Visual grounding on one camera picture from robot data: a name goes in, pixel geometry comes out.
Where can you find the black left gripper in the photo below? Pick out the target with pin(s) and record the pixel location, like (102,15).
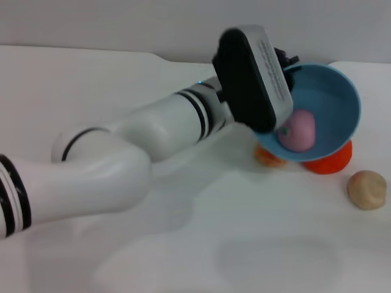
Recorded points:
(285,58)

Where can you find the blue bowl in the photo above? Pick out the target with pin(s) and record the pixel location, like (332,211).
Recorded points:
(330,100)

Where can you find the pink toy peach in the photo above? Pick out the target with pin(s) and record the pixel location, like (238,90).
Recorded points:
(299,131)

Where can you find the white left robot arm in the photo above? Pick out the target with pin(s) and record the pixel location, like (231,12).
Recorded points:
(122,152)

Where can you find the orange striped toy bread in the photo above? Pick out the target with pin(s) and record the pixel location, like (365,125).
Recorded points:
(268,160)

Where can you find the orange toy persimmon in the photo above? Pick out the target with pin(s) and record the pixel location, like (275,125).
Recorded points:
(330,164)

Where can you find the beige toy potato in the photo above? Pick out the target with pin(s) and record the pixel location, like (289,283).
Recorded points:
(366,189)

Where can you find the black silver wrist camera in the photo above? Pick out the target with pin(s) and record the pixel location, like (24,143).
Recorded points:
(244,85)

